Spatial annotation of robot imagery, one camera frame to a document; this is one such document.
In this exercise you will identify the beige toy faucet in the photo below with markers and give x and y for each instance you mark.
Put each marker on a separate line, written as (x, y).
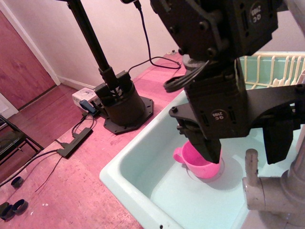
(275, 202)

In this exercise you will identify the cream dish drying rack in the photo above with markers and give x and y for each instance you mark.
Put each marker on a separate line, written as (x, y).
(273, 69)

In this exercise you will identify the pink plastic cup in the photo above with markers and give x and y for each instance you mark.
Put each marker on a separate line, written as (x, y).
(200, 167)

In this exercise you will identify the white cardboard box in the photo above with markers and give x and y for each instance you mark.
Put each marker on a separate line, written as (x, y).
(84, 94)

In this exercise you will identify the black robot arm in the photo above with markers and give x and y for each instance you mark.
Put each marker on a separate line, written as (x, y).
(217, 33)

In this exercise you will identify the blue clamp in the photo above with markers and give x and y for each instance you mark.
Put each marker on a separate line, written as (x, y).
(88, 107)

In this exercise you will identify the black usb hub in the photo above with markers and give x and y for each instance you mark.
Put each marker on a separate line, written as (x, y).
(71, 147)

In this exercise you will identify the black metal chair frame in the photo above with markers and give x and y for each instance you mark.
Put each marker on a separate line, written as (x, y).
(14, 140)

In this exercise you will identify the black camera pole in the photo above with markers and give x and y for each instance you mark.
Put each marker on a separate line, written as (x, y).
(85, 26)

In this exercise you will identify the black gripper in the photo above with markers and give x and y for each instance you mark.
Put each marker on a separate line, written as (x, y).
(220, 106)

